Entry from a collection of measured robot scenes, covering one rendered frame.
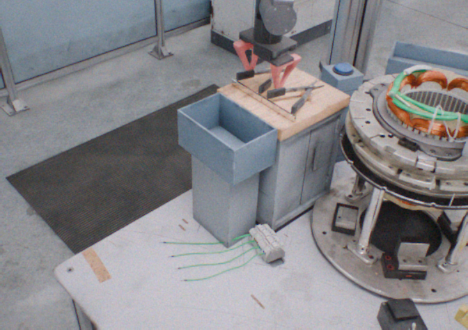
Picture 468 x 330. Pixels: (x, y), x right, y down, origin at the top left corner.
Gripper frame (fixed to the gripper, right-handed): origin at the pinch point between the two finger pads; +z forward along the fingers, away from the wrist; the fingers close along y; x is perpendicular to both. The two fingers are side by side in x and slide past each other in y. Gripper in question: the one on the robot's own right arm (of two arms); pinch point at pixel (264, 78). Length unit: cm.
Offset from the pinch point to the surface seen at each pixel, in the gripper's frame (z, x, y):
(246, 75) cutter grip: 0.1, -2.0, -3.1
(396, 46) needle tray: 3.8, 41.5, 4.7
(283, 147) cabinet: 6.9, -6.7, 13.0
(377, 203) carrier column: 13.1, 1.0, 30.9
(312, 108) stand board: 2.1, 2.0, 11.8
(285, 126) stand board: 2.1, -6.5, 12.5
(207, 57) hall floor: 112, 129, -173
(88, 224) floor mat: 108, -7, -87
